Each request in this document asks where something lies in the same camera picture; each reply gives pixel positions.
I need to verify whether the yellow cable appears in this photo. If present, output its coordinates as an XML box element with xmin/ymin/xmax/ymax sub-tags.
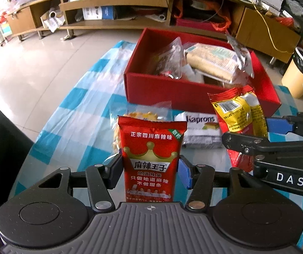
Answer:
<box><xmin>252</xmin><ymin>4</ymin><xmax>291</xmax><ymax>53</ymax></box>

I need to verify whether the orange plastic bag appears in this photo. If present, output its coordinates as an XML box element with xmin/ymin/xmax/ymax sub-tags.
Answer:
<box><xmin>174</xmin><ymin>0</ymin><xmax>232</xmax><ymax>31</ymax></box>

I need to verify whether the waffle packet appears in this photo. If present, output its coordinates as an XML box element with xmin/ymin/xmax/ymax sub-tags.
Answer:
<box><xmin>111</xmin><ymin>103</ymin><xmax>173</xmax><ymax>154</ymax></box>

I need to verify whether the long cracker packet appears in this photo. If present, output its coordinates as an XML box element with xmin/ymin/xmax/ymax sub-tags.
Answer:
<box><xmin>184</xmin><ymin>30</ymin><xmax>255</xmax><ymax>83</ymax></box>

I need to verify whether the white cake packet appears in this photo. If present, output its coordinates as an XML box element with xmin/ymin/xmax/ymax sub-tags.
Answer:
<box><xmin>175</xmin><ymin>112</ymin><xmax>222</xmax><ymax>149</ymax></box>

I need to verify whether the clear dark snack packet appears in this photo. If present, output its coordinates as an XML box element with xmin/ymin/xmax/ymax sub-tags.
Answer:
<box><xmin>151</xmin><ymin>37</ymin><xmax>184</xmax><ymax>76</ymax></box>

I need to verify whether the beige trash bin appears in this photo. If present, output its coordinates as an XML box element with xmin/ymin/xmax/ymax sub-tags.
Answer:
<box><xmin>281</xmin><ymin>47</ymin><xmax>303</xmax><ymax>99</ymax></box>

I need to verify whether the wooden cabinet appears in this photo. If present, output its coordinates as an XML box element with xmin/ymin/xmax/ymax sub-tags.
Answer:
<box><xmin>5</xmin><ymin>0</ymin><xmax>301</xmax><ymax>56</ymax></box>

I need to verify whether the black chair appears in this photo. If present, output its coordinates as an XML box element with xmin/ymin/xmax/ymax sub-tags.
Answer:
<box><xmin>0</xmin><ymin>88</ymin><xmax>35</xmax><ymax>207</ymax></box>

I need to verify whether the yellow red snack packet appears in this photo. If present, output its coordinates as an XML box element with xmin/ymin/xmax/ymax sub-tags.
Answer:
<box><xmin>207</xmin><ymin>85</ymin><xmax>269</xmax><ymax>174</ymax></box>

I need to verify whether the red crown snack packet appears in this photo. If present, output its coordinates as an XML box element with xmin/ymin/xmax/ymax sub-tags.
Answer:
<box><xmin>118</xmin><ymin>116</ymin><xmax>188</xmax><ymax>203</ymax></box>

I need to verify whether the blue checkered tablecloth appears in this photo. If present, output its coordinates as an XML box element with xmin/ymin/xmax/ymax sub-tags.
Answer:
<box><xmin>9</xmin><ymin>40</ymin><xmax>303</xmax><ymax>246</ymax></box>

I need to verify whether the blue white box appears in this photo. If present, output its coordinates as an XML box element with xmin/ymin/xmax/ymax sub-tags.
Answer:
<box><xmin>82</xmin><ymin>6</ymin><xmax>115</xmax><ymax>21</ymax></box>

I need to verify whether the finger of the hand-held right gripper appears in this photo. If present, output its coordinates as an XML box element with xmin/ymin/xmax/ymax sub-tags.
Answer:
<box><xmin>221</xmin><ymin>132</ymin><xmax>303</xmax><ymax>162</ymax></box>
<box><xmin>265</xmin><ymin>112</ymin><xmax>303</xmax><ymax>139</ymax></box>

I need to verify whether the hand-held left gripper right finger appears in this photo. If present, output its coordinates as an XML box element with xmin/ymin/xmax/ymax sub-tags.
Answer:
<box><xmin>178</xmin><ymin>155</ymin><xmax>267</xmax><ymax>213</ymax></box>

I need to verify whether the red plastic bag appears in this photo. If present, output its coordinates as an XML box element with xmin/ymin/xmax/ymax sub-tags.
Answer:
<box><xmin>276</xmin><ymin>17</ymin><xmax>295</xmax><ymax>29</ymax></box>

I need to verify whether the red flat box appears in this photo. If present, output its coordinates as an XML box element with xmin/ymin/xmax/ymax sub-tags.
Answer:
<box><xmin>176</xmin><ymin>18</ymin><xmax>227</xmax><ymax>33</ymax></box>

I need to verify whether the red cardboard box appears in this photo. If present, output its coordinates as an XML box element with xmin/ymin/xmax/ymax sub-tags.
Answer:
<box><xmin>123</xmin><ymin>28</ymin><xmax>282</xmax><ymax>115</ymax></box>

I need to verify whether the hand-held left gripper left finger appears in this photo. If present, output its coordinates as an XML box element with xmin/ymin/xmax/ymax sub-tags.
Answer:
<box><xmin>32</xmin><ymin>153</ymin><xmax>125</xmax><ymax>213</ymax></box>

